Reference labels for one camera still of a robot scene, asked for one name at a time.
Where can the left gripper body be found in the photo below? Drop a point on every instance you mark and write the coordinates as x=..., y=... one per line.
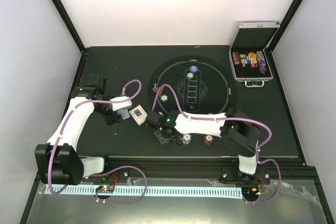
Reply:
x=113, y=115

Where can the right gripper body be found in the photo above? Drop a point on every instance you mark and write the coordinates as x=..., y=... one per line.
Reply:
x=174, y=135

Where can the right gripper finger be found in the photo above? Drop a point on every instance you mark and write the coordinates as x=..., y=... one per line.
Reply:
x=161, y=139
x=178, y=140

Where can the blue playing card deck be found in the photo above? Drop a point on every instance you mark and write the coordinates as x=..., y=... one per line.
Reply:
x=124, y=113

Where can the blue orange poker chip stack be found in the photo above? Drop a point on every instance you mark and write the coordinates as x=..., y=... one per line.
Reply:
x=186, y=138

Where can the white playing card box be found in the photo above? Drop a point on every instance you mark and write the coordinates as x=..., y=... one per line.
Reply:
x=139, y=115

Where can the green poker chips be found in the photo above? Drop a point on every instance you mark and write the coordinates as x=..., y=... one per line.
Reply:
x=164, y=98
x=190, y=76

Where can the purple small blind button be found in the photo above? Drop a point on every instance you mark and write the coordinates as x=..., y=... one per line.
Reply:
x=193, y=69

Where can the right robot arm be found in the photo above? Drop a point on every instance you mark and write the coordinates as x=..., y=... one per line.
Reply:
x=242, y=134

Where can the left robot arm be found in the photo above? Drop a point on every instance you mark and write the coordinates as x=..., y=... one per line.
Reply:
x=58, y=161

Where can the brown poker chip stack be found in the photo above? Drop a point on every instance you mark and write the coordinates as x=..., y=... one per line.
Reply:
x=208, y=140

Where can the round black poker mat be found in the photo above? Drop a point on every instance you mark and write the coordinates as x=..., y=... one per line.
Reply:
x=212, y=90

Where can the brown chips row in case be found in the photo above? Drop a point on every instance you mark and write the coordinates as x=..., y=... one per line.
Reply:
x=236, y=58

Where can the aluminium poker case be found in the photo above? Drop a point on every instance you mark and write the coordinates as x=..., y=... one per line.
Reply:
x=247, y=53

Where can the yellow button in case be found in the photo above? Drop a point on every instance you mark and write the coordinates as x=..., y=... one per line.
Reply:
x=252, y=56

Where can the purple chips row in case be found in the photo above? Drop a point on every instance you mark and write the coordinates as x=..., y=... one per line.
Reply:
x=261, y=62

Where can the white slotted cable duct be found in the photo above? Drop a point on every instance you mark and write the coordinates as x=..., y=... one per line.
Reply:
x=155, y=191

